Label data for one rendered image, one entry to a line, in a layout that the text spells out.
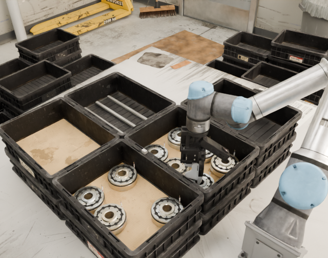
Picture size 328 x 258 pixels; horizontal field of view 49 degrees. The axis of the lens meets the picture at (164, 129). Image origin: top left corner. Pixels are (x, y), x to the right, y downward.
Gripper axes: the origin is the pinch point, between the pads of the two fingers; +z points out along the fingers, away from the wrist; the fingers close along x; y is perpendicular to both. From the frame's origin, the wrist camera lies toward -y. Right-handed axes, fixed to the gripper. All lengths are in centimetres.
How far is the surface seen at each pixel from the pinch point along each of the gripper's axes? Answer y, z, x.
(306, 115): -58, 5, -58
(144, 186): 19.2, 3.1, 1.3
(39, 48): 114, 16, -183
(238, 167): -11.8, -7.9, 4.1
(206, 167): -3.2, 1.0, -7.8
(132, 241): 21.3, 6.2, 23.5
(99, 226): 30.2, -3.0, 26.9
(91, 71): 70, 28, -165
